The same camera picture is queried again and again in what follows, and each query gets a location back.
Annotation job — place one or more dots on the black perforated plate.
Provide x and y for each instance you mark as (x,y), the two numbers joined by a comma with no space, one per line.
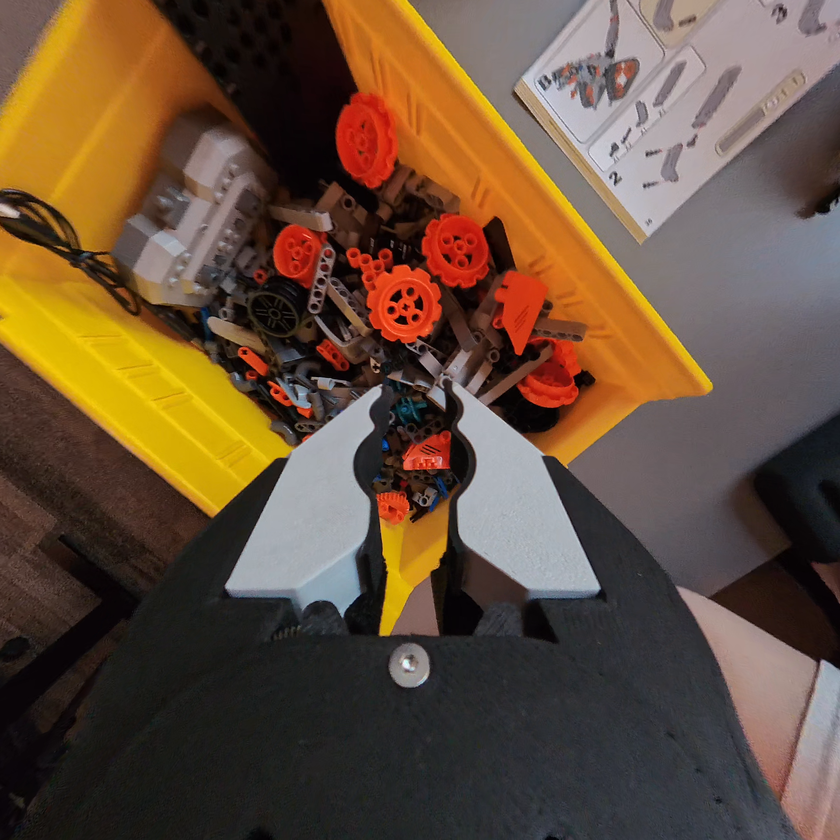
(275,79)

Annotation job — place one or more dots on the orange curved panel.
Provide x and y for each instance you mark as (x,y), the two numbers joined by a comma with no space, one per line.
(426,453)

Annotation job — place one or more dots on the black connector pin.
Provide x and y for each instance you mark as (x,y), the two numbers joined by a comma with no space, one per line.
(817,205)

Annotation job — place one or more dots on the assembly instruction booklet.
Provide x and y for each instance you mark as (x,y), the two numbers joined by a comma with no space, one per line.
(663,190)

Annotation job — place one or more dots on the orange gear wheel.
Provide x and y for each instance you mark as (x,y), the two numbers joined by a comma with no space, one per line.
(403,305)
(298,248)
(548,384)
(456,250)
(364,139)

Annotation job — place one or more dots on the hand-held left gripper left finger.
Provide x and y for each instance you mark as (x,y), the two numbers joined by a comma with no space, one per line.
(308,525)

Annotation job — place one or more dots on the pile of building pieces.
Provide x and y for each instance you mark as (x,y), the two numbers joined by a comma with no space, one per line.
(420,358)

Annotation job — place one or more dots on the black perforated block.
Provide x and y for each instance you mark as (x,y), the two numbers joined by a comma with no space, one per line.
(807,505)

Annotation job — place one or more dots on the grey desk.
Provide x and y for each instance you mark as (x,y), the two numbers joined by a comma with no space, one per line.
(689,328)

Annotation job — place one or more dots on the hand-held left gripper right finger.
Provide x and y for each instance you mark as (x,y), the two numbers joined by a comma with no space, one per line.
(518,525)

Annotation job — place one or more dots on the person's leg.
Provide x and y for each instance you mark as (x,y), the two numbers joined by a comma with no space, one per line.
(741,669)

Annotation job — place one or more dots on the orange wedge panel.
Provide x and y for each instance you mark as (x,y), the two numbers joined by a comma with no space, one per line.
(522,308)

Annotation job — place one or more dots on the yellow plastic bin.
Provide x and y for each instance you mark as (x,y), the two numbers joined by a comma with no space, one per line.
(459,151)

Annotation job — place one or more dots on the black spoked wheel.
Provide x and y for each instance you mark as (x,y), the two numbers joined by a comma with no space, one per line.
(275,308)

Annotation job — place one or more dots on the grey motor block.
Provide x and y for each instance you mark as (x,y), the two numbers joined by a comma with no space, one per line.
(197,197)

